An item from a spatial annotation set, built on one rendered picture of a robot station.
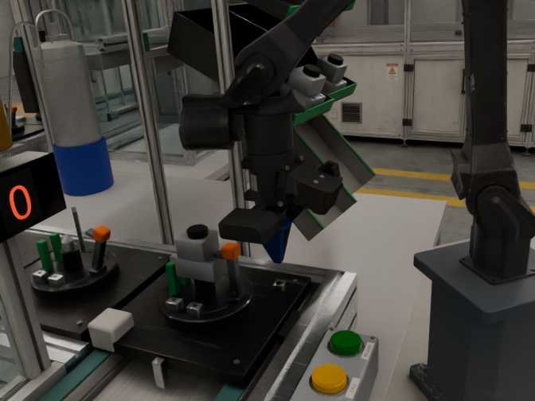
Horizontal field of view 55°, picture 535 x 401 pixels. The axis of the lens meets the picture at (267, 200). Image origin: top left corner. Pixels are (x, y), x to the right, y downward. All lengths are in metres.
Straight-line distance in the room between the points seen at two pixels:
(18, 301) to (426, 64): 4.21
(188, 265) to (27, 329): 0.21
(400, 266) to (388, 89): 3.75
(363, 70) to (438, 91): 0.67
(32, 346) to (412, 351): 0.54
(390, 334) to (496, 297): 0.30
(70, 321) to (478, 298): 0.55
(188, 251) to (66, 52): 0.97
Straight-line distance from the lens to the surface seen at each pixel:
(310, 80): 0.86
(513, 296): 0.64
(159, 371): 0.71
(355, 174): 1.13
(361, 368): 0.67
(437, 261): 0.69
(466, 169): 0.60
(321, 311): 0.78
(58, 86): 1.59
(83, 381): 0.75
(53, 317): 0.84
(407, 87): 4.68
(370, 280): 1.03
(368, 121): 4.86
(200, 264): 0.72
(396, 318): 0.93
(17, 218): 0.62
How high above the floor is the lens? 1.39
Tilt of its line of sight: 22 degrees down
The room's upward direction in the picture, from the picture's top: 5 degrees counter-clockwise
